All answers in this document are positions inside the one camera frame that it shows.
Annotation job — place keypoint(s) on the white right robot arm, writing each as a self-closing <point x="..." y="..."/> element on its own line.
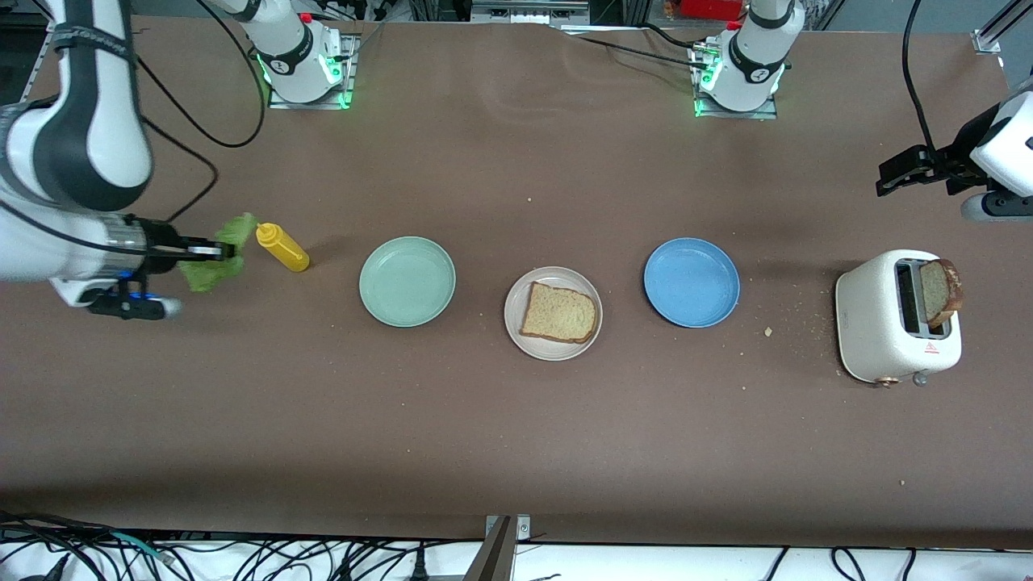
<point x="105" y="137"/>

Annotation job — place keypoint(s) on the dark grey metal post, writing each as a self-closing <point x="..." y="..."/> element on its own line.
<point x="494" y="557"/>

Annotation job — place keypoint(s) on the red box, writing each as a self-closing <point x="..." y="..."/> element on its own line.
<point x="710" y="8"/>

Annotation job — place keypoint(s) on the white toaster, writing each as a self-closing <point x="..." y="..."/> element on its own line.
<point x="867" y="323"/>

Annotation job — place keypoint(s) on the green lettuce leaf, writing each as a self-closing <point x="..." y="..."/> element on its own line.
<point x="206" y="276"/>

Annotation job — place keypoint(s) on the mint green plate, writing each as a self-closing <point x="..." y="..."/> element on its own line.
<point x="407" y="282"/>

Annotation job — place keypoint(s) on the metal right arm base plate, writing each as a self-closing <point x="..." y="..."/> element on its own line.
<point x="353" y="48"/>

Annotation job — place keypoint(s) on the aluminium frame profile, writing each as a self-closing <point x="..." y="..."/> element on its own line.
<point x="989" y="36"/>

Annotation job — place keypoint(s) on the grey metal rail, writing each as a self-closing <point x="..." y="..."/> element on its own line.
<point x="524" y="12"/>

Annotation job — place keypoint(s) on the blue plate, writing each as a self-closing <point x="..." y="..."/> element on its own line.
<point x="692" y="282"/>

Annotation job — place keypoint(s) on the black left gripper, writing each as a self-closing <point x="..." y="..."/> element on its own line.
<point x="955" y="156"/>

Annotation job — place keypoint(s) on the brown toasted bread slice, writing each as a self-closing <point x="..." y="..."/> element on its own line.
<point x="936" y="290"/>
<point x="557" y="313"/>

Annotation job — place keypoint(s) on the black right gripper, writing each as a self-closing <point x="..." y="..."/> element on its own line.
<point x="165" y="240"/>

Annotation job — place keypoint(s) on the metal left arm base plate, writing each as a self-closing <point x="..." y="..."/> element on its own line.
<point x="738" y="115"/>

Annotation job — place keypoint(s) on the yellow mustard squeeze bottle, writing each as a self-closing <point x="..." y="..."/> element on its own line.
<point x="286" y="252"/>

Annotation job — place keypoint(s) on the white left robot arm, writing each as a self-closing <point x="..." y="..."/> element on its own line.
<point x="754" y="60"/>

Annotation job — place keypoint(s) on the silver metal bracket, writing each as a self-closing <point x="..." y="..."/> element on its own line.
<point x="524" y="528"/>

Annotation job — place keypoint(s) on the beige plate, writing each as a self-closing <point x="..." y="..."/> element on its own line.
<point x="553" y="351"/>

